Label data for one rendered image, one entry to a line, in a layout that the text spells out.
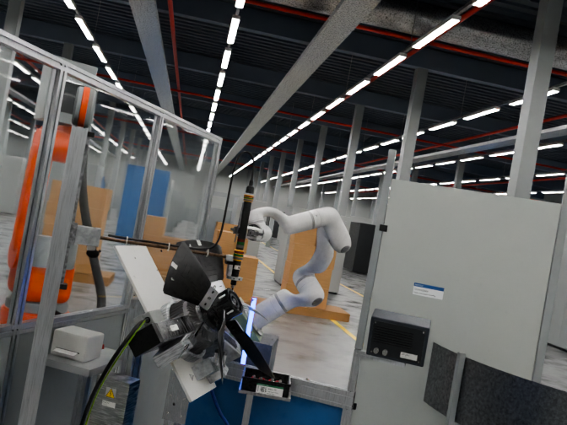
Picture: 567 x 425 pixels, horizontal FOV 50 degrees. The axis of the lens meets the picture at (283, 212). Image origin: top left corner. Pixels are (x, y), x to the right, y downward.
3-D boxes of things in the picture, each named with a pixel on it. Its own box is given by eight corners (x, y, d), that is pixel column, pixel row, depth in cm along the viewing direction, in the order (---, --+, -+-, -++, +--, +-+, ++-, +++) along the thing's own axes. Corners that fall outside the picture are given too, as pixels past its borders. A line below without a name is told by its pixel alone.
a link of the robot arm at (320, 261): (298, 300, 328) (286, 278, 338) (316, 298, 334) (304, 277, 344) (333, 234, 299) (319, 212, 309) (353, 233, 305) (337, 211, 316)
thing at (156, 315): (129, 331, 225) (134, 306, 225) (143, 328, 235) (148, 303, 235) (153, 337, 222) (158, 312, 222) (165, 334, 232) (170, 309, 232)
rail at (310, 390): (173, 364, 301) (176, 349, 301) (176, 363, 304) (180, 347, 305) (351, 411, 277) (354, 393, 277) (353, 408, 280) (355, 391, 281)
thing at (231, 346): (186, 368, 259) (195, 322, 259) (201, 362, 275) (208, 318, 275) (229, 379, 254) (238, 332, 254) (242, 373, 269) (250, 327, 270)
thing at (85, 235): (70, 244, 233) (74, 223, 233) (70, 243, 240) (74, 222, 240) (98, 249, 237) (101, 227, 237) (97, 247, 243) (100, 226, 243)
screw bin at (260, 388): (239, 391, 264) (241, 376, 265) (241, 381, 281) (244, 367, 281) (288, 400, 264) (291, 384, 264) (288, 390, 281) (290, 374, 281)
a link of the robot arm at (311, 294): (279, 298, 340) (315, 277, 339) (293, 325, 328) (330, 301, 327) (272, 290, 330) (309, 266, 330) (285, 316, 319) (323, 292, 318)
